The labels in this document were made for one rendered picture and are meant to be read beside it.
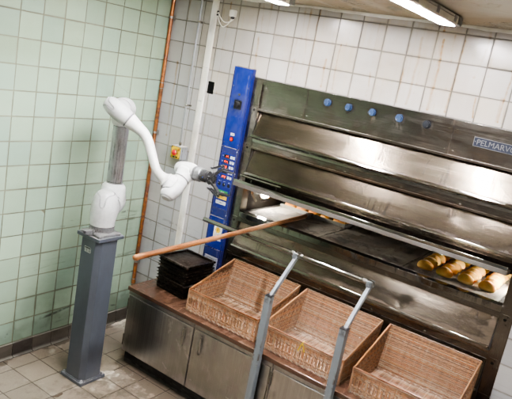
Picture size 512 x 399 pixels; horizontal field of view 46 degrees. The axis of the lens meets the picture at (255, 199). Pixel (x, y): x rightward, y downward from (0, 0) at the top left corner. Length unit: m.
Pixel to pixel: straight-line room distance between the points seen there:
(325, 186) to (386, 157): 0.44
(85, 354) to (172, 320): 0.59
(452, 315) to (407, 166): 0.88
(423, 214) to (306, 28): 1.37
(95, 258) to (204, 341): 0.85
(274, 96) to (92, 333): 1.93
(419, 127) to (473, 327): 1.16
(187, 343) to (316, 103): 1.74
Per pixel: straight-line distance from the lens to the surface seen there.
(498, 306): 3.55
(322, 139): 3.81
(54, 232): 4.28
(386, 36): 3.67
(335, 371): 3.32
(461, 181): 3.48
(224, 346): 3.77
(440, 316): 3.65
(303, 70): 3.89
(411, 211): 3.59
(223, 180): 4.20
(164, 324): 4.05
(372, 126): 3.67
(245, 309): 4.10
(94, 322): 4.00
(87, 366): 4.14
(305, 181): 3.87
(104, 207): 3.75
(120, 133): 3.87
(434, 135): 3.54
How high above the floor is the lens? 2.22
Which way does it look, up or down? 13 degrees down
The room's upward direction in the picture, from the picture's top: 11 degrees clockwise
